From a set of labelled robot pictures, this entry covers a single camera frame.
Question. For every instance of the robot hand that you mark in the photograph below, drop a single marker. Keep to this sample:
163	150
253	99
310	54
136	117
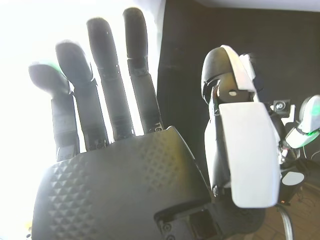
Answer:
120	190

